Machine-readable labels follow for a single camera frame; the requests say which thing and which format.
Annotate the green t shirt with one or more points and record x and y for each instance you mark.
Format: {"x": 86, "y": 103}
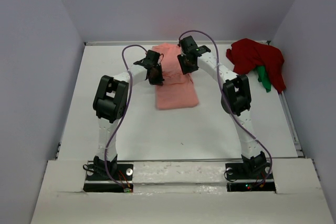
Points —
{"x": 263, "y": 78}

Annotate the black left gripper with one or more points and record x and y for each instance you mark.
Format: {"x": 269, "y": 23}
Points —
{"x": 159, "y": 81}

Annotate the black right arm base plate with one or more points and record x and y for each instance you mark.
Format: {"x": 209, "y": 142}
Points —
{"x": 239, "y": 181}

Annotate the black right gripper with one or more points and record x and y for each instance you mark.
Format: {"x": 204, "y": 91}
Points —
{"x": 185, "y": 69}

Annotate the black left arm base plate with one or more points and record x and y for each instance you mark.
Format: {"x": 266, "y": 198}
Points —
{"x": 101, "y": 183}

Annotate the red t shirt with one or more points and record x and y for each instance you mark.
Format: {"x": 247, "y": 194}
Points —
{"x": 247, "y": 54}

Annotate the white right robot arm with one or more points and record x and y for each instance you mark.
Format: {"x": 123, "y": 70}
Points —
{"x": 235, "y": 100}

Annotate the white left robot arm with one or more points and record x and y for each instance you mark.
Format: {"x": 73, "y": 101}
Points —
{"x": 111, "y": 102}

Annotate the pink t shirt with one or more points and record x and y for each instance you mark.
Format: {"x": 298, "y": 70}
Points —
{"x": 178, "y": 89}

